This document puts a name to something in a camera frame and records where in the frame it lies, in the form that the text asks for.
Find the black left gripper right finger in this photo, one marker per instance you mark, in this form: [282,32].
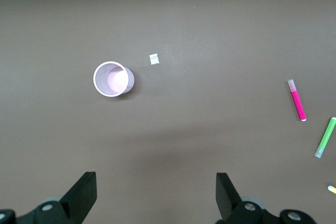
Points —
[228,200]

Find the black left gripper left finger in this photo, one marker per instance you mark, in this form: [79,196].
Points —
[78,197]

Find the pink highlighter marker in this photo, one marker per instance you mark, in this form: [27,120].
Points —
[298,102]

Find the yellow highlighter marker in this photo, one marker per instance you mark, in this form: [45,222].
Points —
[332,189]

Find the green highlighter marker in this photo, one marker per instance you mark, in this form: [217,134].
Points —
[326,136]

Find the pink translucent plastic cup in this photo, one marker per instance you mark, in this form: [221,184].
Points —
[102,79]

